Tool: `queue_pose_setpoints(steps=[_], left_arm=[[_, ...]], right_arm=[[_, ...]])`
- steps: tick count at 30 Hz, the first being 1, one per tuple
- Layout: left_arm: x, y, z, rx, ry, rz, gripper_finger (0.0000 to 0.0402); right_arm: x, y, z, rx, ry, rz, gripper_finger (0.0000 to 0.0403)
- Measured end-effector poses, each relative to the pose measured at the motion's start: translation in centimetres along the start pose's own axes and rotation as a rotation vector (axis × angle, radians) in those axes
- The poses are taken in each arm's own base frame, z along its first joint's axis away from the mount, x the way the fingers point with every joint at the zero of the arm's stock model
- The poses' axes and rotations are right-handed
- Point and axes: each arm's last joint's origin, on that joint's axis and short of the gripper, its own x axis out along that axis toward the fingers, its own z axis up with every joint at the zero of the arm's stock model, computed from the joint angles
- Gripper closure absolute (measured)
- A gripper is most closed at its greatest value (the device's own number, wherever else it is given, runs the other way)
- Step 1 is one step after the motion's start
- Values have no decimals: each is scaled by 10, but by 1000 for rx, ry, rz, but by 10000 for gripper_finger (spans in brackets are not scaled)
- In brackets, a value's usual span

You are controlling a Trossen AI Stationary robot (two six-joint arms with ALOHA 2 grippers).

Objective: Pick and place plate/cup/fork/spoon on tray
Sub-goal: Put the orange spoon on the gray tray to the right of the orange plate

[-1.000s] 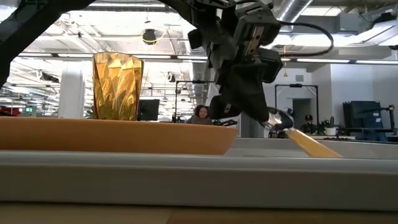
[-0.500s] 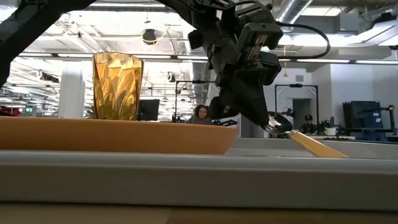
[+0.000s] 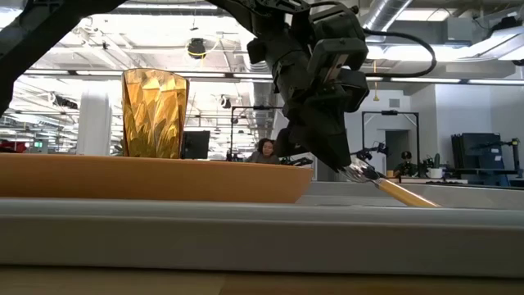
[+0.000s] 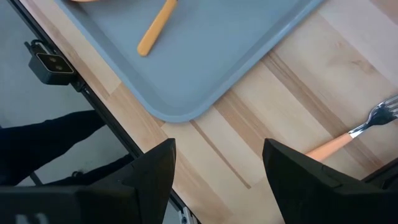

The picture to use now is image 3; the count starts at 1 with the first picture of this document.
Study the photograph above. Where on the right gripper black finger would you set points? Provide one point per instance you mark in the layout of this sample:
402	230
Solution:
286	143
323	145

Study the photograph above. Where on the amber faceted glass cup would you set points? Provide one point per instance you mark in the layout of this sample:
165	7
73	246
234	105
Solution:
155	114

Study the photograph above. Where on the orange plate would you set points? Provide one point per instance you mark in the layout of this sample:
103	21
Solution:
155	178

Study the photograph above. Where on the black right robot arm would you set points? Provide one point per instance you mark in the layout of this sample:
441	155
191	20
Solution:
266	12

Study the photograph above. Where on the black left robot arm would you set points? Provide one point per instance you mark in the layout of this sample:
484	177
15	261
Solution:
37	28

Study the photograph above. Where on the grey plastic tray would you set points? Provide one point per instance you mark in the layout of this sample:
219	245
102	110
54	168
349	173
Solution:
254	237

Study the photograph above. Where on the person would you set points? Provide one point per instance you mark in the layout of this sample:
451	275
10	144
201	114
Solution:
265	153

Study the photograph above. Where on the black computer monitor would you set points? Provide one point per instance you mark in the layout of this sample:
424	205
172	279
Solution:
195	144

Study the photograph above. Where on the cactus in white pot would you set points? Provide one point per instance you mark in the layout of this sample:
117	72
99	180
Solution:
436	170

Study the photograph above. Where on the black equipment cabinet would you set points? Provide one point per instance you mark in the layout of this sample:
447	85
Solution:
477	151

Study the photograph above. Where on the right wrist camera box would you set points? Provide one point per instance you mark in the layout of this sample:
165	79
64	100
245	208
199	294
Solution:
340	45

